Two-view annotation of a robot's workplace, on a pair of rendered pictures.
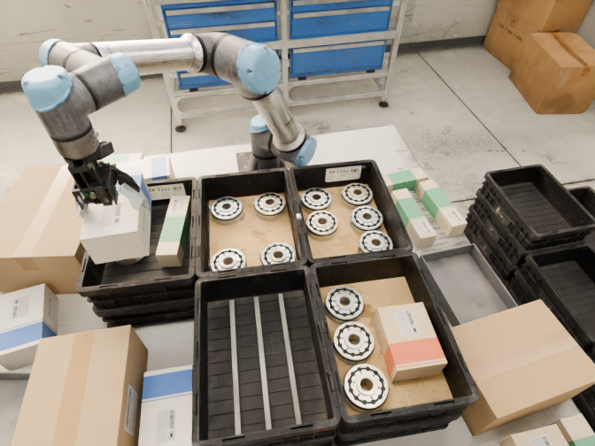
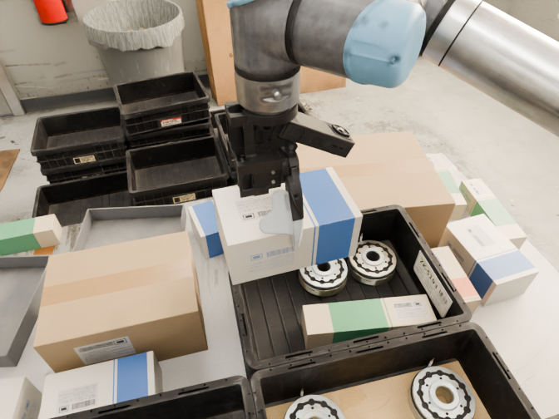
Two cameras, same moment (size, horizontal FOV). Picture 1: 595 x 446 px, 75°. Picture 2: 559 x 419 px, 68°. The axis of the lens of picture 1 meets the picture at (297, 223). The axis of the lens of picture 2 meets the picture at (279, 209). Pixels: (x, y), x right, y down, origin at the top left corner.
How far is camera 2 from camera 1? 63 cm
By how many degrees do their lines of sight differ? 56
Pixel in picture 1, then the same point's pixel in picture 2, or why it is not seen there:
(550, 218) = not seen: outside the picture
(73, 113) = (249, 36)
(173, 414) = (89, 403)
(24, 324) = not seen: hidden behind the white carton
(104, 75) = (332, 15)
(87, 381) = (128, 289)
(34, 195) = (368, 154)
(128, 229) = (230, 234)
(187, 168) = (544, 310)
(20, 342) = (203, 221)
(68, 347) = (173, 258)
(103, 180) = (253, 157)
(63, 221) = not seen: hidden behind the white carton
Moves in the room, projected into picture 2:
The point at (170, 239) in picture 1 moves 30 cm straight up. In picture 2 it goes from (335, 317) to (357, 197)
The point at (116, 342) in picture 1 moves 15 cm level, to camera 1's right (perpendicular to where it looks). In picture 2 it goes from (173, 303) to (164, 377)
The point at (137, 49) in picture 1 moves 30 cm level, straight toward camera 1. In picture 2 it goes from (528, 51) to (249, 129)
